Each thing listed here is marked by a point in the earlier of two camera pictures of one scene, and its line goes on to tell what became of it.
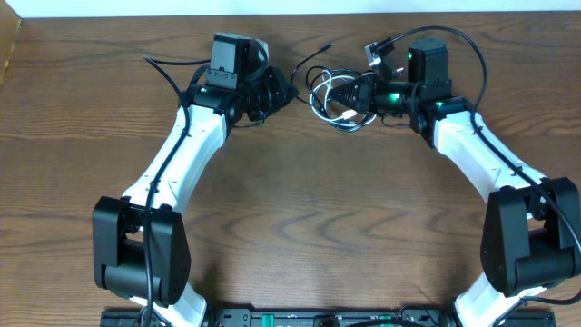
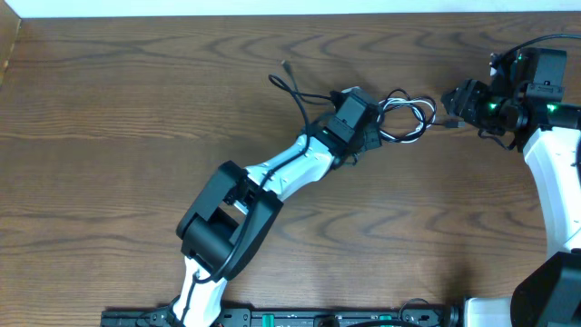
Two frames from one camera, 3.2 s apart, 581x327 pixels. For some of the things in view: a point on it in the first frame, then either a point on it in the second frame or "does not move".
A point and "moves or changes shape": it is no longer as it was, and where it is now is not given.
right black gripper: x=368 y=89 → x=464 y=104
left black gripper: x=274 y=91 → x=371 y=136
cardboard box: x=10 y=22 does not move
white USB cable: x=348 y=113 moves or changes shape
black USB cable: x=319 y=81 moves or changes shape
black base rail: x=329 y=317 does not move
